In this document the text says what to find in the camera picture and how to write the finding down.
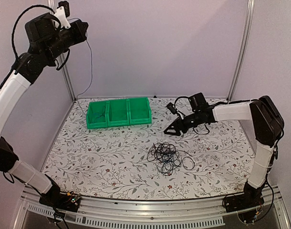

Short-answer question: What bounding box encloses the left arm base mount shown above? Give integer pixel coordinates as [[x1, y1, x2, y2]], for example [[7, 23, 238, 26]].
[[39, 184, 81, 212]]

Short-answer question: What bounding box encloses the left aluminium frame post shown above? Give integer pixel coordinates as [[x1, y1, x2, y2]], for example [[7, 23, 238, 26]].
[[46, 0, 75, 103]]

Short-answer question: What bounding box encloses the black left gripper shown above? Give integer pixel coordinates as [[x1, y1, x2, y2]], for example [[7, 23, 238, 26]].
[[43, 19, 88, 62]]

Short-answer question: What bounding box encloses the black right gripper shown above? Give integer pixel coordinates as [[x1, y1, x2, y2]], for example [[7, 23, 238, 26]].
[[164, 111, 202, 136]]

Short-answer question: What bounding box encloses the green three-compartment plastic bin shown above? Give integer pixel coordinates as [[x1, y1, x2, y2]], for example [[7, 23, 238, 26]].
[[86, 97, 152, 129]]

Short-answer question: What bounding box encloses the tangled black cable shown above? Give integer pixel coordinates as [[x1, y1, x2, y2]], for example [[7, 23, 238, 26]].
[[146, 142, 195, 177]]

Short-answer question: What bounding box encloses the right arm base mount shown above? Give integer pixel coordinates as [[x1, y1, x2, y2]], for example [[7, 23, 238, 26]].
[[222, 182, 265, 224]]

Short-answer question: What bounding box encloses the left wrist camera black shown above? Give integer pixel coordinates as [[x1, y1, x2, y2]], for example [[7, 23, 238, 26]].
[[58, 0, 70, 18]]

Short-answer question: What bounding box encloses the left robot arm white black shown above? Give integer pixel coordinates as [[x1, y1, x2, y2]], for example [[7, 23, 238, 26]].
[[0, 5, 89, 207]]

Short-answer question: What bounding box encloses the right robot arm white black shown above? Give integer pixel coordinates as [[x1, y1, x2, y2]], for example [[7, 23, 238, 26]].
[[164, 93, 284, 189]]

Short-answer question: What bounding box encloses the floral patterned table mat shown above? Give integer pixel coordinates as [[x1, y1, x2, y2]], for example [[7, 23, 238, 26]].
[[42, 98, 254, 200]]

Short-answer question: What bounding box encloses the thin dark cable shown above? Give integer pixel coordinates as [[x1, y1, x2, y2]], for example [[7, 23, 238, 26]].
[[70, 18, 107, 122]]

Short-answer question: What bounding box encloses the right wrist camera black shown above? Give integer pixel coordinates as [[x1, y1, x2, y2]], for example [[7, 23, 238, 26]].
[[166, 103, 178, 115]]

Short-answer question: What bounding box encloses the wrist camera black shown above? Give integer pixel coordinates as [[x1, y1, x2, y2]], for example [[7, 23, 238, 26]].
[[58, 0, 70, 18], [166, 103, 178, 115]]

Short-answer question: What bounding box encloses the front aluminium rail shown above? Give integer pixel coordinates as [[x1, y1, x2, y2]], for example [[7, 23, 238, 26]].
[[13, 186, 291, 229]]

